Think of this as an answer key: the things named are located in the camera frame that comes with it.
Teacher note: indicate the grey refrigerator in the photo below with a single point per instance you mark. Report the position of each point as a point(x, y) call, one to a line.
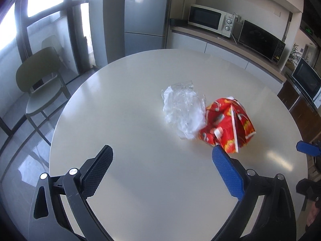
point(145, 17)

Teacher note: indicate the potted green plant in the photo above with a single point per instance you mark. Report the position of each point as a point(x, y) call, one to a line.
point(295, 54)

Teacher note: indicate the silver microwave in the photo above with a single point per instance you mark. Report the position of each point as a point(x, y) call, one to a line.
point(307, 79)

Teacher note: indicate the clear plastic bag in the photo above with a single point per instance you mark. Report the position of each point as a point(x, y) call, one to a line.
point(183, 110)

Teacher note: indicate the green exit sign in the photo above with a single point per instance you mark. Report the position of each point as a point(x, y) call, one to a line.
point(309, 31)

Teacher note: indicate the green chair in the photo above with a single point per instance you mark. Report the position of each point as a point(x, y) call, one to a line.
point(40, 80)

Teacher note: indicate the brown wooden cabinet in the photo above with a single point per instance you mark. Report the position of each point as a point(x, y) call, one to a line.
point(298, 108)

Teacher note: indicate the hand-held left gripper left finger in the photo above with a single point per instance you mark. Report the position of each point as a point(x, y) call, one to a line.
point(96, 170)

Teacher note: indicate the kitchen counter with white cabinets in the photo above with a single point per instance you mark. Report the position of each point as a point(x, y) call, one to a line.
point(225, 52)

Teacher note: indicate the white microwave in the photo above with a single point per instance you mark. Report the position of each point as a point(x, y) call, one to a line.
point(205, 17)

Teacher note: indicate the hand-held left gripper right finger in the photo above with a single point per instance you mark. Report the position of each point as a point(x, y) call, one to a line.
point(227, 173)

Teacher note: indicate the black microwave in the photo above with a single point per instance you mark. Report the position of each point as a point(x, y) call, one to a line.
point(258, 39)

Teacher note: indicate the red snack bag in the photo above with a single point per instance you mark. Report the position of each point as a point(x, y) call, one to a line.
point(225, 123)

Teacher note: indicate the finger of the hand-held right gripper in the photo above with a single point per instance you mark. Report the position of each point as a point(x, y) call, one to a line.
point(307, 189)
point(307, 147)

